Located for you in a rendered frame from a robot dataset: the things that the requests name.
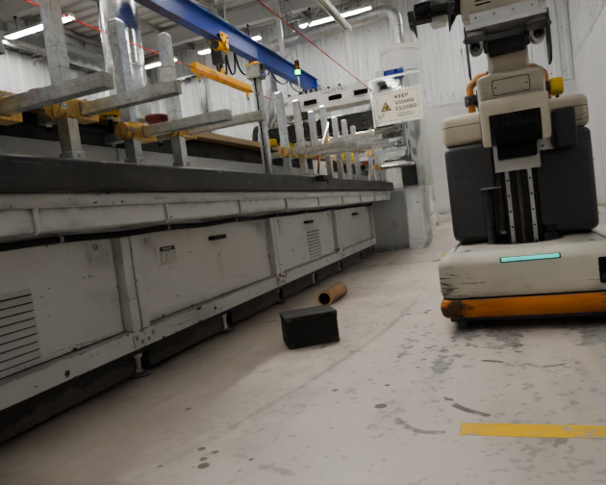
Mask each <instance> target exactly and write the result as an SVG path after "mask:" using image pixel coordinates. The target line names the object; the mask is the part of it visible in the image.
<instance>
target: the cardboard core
mask: <svg viewBox="0 0 606 485"><path fill-rule="evenodd" d="M346 292H347V287H346V285H345V284H344V283H342V282H338V283H336V284H335V285H333V286H331V287H330V288H328V289H326V290H324V291H323V292H321V293H319V294H318V296H317V302H318V303H319V304H320V305H326V304H328V305H330V304H332V303H333V302H335V301H336V300H337V299H339V298H340V297H342V296H343V295H345V294H346Z"/></svg>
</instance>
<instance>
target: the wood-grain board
mask: <svg viewBox="0 0 606 485"><path fill-rule="evenodd" d="M4 94H7V95H9V96H11V95H15V94H17V93H13V92H8V91H3V90H0V96H2V95H4ZM43 112H44V110H42V109H41V108H37V109H33V110H30V111H26V112H24V113H30V114H39V113H43ZM118 122H121V120H120V117H117V118H115V119H114V120H113V127H115V125H116V124H117V123H118ZM94 124H100V125H106V126H109V121H107V120H106V119H105V118H99V121H98V122H94ZM195 140H200V141H205V142H211V143H217V144H223V145H229V146H235V147H240V148H246V149H252V150H258V151H261V145H260V143H259V142H257V141H252V140H244V139H239V138H235V137H230V136H225V135H220V134H216V133H211V132H205V133H200V134H197V139H195ZM279 148H280V146H275V147H273V149H271V150H272V153H274V152H278V151H279Z"/></svg>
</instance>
